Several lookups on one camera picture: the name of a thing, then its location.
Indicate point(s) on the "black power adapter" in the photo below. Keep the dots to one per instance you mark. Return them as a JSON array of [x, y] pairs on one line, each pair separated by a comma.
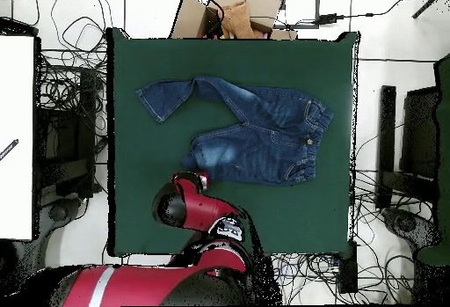
[[328, 18]]

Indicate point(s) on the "black table leg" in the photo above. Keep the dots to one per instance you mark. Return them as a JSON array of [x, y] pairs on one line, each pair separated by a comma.
[[348, 271]]

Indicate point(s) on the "dark green cloth sheet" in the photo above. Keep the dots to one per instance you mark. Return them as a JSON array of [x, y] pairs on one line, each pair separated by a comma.
[[443, 180]]

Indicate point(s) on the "black equipment rack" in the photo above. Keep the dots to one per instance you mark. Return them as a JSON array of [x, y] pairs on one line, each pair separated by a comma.
[[70, 138]]

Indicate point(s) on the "black flat panel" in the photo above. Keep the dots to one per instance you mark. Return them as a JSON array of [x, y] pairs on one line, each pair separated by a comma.
[[420, 134]]

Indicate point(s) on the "black strip with white print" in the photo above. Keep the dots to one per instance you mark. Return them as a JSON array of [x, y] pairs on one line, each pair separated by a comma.
[[8, 149]]

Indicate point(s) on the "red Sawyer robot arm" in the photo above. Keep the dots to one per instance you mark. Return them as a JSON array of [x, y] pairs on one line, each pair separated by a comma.
[[168, 286]]

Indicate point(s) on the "white board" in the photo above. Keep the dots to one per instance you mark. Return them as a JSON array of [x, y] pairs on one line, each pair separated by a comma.
[[15, 127]]

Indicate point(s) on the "black upright post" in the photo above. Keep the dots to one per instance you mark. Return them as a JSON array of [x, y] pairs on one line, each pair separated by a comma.
[[386, 138]]

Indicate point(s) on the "blue denim jeans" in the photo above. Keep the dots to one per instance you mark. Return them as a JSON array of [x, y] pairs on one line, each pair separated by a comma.
[[263, 138]]

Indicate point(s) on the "brown cardboard box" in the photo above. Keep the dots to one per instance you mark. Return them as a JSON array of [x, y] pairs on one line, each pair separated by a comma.
[[190, 18]]

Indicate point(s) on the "tan cloth in box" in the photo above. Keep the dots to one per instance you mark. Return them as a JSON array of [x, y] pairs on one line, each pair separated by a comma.
[[237, 20]]

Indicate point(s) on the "dark green table cloth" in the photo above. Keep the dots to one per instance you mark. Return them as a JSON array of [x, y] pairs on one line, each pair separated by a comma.
[[299, 215]]

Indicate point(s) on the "dark metal frame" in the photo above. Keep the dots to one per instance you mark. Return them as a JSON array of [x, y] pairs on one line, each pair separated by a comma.
[[317, 4]]

